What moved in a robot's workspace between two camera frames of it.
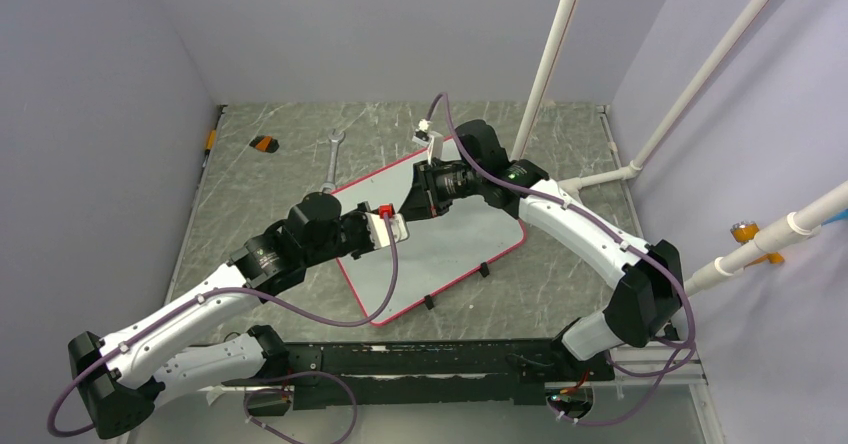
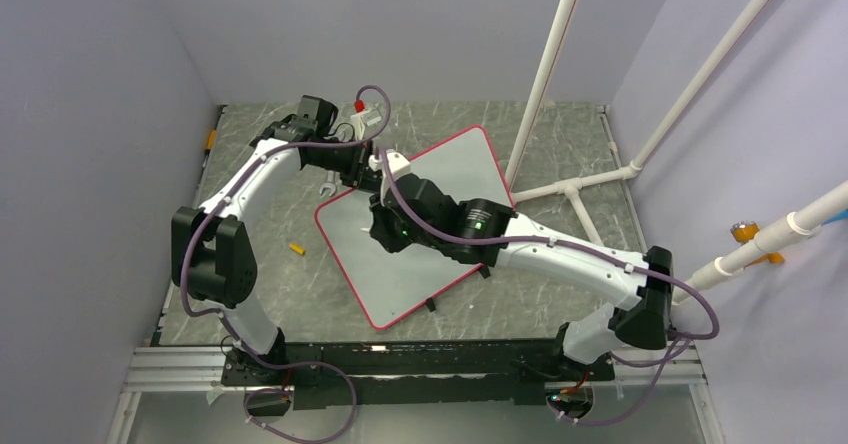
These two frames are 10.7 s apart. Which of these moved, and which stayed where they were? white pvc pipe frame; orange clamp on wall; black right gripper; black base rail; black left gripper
Moved: black right gripper; black left gripper
Stayed: orange clamp on wall; white pvc pipe frame; black base rail
